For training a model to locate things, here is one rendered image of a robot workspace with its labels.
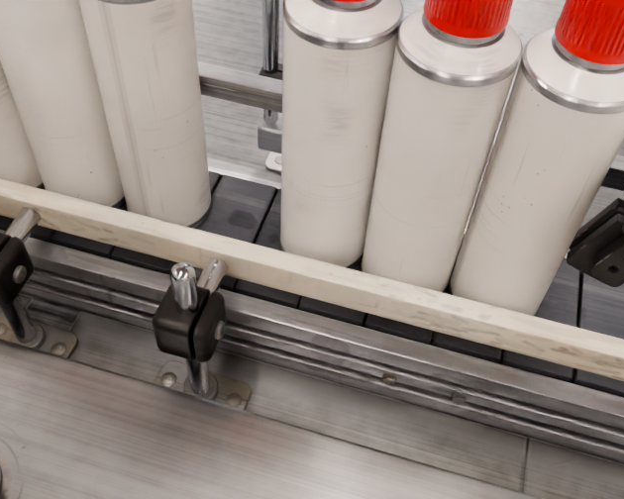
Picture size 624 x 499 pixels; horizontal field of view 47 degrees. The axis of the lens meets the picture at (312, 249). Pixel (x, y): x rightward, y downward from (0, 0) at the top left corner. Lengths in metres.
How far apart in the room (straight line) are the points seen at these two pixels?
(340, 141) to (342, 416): 0.17
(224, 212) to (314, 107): 0.14
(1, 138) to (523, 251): 0.29
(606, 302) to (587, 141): 0.16
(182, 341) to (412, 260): 0.12
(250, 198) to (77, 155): 0.11
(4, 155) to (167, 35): 0.15
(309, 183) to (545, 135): 0.12
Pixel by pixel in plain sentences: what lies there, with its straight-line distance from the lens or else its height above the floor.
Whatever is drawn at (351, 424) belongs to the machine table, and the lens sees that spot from 0.43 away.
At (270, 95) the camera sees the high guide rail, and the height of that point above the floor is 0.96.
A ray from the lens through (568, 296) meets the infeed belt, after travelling 0.44.
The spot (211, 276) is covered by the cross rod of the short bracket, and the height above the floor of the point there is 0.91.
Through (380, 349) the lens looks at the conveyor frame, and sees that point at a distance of 0.40.
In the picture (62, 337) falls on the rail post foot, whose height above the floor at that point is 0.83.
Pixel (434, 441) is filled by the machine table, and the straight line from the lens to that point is 0.43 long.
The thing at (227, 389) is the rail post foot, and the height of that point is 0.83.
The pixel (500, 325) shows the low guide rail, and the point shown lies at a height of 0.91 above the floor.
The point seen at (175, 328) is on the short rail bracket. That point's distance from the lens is 0.35.
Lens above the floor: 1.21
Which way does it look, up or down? 51 degrees down
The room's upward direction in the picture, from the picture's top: 4 degrees clockwise
